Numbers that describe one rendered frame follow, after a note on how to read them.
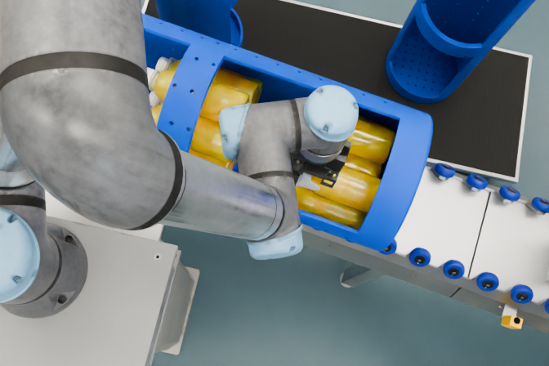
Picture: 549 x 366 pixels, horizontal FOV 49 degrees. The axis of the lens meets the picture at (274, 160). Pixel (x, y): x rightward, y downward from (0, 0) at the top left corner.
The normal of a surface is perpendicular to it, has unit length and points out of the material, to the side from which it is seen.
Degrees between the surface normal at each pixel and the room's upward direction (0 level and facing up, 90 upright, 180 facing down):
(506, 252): 0
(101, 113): 35
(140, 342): 0
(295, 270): 0
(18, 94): 29
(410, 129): 23
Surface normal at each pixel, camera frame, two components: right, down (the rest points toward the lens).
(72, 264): 0.97, -0.10
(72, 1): 0.26, -0.29
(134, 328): 0.05, -0.27
